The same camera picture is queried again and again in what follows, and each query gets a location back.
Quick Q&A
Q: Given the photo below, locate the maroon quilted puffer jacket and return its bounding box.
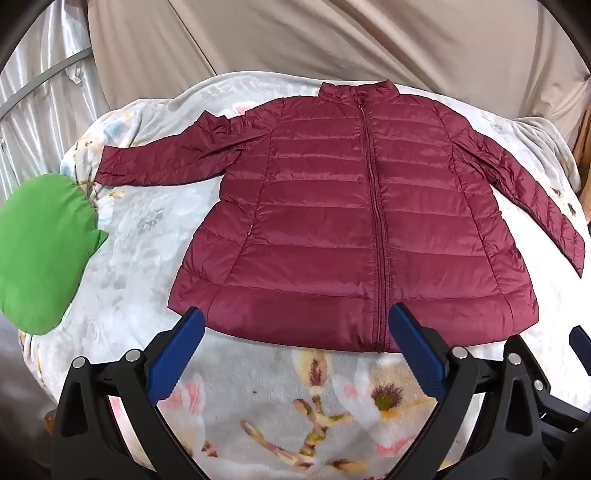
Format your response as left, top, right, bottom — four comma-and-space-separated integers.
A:
95, 81, 585, 352

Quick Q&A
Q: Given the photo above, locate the white floral fleece blanket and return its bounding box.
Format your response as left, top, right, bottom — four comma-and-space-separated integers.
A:
19, 72, 590, 479

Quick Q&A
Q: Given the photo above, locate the green cushion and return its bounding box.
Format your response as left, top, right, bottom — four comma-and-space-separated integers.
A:
1, 174, 108, 335

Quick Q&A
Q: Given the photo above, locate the beige fabric drape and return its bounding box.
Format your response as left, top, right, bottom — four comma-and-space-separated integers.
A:
87, 0, 590, 142

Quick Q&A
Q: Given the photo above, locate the silver satin curtain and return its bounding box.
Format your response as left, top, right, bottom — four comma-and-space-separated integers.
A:
1, 1, 108, 200

